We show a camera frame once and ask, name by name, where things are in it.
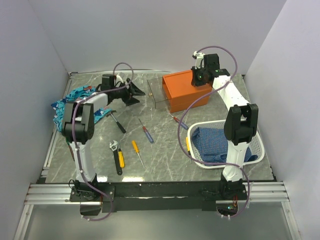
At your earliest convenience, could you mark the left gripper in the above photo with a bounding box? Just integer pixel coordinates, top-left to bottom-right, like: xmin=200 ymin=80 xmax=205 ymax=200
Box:
xmin=111 ymin=78 xmax=145 ymax=106

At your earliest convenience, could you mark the clear plastic drawer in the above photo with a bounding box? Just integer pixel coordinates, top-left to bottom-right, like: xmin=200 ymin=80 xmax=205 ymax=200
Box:
xmin=147 ymin=77 xmax=170 ymax=110

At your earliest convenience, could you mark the red blue screwdriver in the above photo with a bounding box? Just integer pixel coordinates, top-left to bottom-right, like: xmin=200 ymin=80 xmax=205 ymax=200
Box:
xmin=167 ymin=112 xmax=189 ymax=130
xmin=138 ymin=119 xmax=154 ymax=144

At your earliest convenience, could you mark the yellow slim screwdriver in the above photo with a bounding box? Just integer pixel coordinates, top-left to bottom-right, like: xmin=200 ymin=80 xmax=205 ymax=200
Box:
xmin=131 ymin=140 xmax=146 ymax=169

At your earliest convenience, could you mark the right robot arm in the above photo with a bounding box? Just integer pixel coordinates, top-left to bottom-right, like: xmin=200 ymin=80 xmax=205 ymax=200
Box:
xmin=191 ymin=51 xmax=259 ymax=200

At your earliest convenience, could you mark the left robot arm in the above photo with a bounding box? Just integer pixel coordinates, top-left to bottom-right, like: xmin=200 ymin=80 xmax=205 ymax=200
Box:
xmin=61 ymin=74 xmax=145 ymax=201

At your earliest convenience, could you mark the orange drawer cabinet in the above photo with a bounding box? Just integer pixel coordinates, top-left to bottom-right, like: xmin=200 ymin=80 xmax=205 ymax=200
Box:
xmin=162 ymin=70 xmax=212 ymax=113

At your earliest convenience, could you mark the black adjustable wrench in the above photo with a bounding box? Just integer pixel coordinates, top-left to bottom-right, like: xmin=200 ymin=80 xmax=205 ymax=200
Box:
xmin=109 ymin=140 xmax=123 ymax=176

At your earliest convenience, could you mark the turquoise shark print cloth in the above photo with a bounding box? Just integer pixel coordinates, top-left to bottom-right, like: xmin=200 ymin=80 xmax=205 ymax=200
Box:
xmin=51 ymin=85 xmax=112 ymax=133

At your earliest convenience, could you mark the yellow screwdriver beside basket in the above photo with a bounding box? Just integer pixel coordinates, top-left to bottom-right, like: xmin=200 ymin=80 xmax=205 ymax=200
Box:
xmin=185 ymin=137 xmax=193 ymax=164

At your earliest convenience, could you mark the blue checked cloth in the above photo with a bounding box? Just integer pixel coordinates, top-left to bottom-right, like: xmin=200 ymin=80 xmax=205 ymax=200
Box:
xmin=190 ymin=127 xmax=258 ymax=169

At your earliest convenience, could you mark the green hex key set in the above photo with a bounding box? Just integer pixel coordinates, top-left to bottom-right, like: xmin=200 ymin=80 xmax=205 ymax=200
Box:
xmin=65 ymin=138 xmax=75 ymax=161

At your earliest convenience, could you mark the white plastic basket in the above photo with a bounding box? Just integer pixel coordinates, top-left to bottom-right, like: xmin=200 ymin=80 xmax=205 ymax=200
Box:
xmin=187 ymin=120 xmax=265 ymax=169

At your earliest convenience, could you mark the black base crossbar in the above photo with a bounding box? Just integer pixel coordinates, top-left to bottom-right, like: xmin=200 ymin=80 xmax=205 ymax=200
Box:
xmin=69 ymin=181 xmax=248 ymax=213

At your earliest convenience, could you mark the black handled hammer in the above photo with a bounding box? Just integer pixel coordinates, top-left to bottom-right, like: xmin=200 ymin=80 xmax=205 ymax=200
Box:
xmin=106 ymin=110 xmax=127 ymax=134

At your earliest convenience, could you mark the aluminium rail frame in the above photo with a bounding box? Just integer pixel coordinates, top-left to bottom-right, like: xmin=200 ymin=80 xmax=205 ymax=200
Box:
xmin=13 ymin=71 xmax=302 ymax=240

